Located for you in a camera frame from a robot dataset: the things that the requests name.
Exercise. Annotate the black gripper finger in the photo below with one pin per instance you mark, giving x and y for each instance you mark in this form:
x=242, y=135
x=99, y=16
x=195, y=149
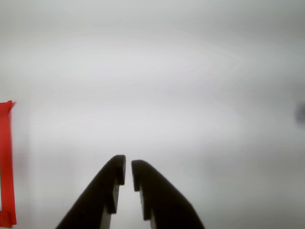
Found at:
x=95, y=200
x=166, y=205

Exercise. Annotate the red base plate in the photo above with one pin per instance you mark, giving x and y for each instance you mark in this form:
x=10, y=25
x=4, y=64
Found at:
x=6, y=155

